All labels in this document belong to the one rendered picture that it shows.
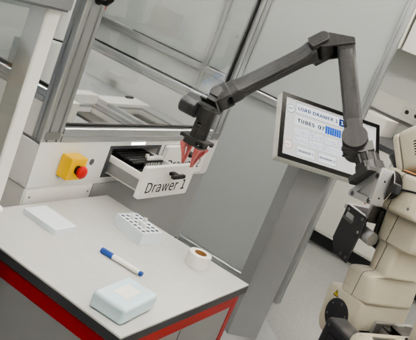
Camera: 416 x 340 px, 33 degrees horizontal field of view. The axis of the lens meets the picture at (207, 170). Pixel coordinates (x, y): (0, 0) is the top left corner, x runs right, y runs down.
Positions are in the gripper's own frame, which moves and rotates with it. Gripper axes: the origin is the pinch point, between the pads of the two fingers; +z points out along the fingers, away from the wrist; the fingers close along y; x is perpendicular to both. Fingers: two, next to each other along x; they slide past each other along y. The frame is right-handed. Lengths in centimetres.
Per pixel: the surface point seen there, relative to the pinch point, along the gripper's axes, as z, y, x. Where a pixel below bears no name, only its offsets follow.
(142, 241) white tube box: 18.0, -11.8, 31.0
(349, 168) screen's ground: -4, -24, -98
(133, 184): 10.5, 7.2, 15.5
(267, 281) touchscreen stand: 61, -12, -96
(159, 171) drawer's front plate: 4.2, 3.0, 10.2
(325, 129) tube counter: -15, -8, -95
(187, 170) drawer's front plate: 4.6, 2.6, -7.2
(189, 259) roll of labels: 17.2, -25.5, 25.6
